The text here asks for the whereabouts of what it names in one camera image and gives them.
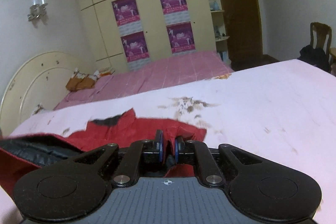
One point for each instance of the upper right purple poster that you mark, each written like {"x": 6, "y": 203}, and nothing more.
{"x": 175, "y": 11}

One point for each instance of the lower left purple poster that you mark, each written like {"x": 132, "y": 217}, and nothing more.
{"x": 136, "y": 51}

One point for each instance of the purple poster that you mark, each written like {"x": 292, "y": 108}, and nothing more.
{"x": 175, "y": 11}
{"x": 181, "y": 37}
{"x": 136, "y": 51}
{"x": 127, "y": 17}

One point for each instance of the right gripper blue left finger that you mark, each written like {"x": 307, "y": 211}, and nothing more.
{"x": 141, "y": 159}

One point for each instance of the wooden chair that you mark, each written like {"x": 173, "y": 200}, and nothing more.
{"x": 321, "y": 37}

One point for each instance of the cream built-in wardrobe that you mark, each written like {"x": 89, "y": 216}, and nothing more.
{"x": 147, "y": 3}

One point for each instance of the red puffer jacket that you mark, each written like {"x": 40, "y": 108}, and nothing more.
{"x": 23, "y": 154}

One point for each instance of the brown wooden door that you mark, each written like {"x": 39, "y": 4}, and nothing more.
{"x": 243, "y": 26}

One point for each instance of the cream round headboard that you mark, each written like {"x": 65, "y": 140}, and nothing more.
{"x": 40, "y": 81}

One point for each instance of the black bag on chair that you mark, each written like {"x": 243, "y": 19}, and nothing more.
{"x": 314, "y": 56}

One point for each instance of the wall sconce lamp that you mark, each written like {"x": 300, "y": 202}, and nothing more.
{"x": 38, "y": 13}

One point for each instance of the lower right purple poster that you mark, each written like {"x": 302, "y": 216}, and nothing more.
{"x": 181, "y": 37}

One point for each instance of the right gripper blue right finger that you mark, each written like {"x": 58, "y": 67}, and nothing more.
{"x": 201, "y": 158}

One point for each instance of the floral pink bedspread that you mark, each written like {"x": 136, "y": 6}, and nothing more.
{"x": 284, "y": 112}

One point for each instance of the upper left purple poster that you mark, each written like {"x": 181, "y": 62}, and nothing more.
{"x": 127, "y": 17}

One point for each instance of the pink striped bed sheet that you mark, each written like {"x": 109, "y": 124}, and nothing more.
{"x": 164, "y": 73}

